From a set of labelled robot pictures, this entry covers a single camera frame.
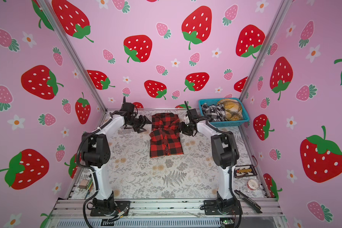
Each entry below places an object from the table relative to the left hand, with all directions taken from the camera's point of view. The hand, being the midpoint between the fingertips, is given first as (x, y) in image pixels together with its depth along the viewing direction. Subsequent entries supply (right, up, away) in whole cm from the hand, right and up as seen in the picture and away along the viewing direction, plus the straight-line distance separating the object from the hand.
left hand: (151, 124), depth 95 cm
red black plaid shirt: (+10, -10, -2) cm, 14 cm away
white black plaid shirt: (+49, +9, +12) cm, 51 cm away
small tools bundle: (-35, -35, -14) cm, 51 cm away
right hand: (+19, -4, +3) cm, 19 cm away
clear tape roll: (+62, -35, -14) cm, 73 cm away
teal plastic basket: (+54, +1, +9) cm, 55 cm away
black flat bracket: (+57, -41, -20) cm, 74 cm away
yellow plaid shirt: (+61, +12, +12) cm, 64 cm away
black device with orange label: (+60, -28, -10) cm, 67 cm away
